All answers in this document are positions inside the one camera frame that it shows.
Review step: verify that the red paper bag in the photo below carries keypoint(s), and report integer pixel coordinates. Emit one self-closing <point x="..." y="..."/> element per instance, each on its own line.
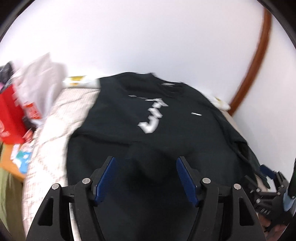
<point x="12" y="127"/>

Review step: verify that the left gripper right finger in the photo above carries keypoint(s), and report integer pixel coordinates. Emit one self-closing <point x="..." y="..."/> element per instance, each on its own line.
<point x="224" y="213"/>

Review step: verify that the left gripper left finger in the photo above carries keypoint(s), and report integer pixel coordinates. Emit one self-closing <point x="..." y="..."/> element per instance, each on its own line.
<point x="52" y="220"/>

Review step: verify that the white plastic bag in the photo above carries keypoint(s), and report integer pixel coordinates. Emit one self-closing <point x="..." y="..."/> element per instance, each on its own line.
<point x="38" y="85"/>

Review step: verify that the black sweatshirt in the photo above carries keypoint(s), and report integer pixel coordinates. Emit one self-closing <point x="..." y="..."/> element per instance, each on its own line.
<point x="146" y="123"/>

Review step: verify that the striped mattress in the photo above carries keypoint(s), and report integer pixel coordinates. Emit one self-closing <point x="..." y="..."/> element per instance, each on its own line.
<point x="48" y="162"/>

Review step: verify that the white duck-print sheet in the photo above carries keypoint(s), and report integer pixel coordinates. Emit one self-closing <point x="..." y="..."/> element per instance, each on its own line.
<point x="81" y="82"/>

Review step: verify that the brown wooden door frame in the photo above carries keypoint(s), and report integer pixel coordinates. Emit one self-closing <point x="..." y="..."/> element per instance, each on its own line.
<point x="255" y="64"/>

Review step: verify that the person's right hand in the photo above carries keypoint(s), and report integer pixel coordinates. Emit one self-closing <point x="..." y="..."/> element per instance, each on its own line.
<point x="275" y="233"/>

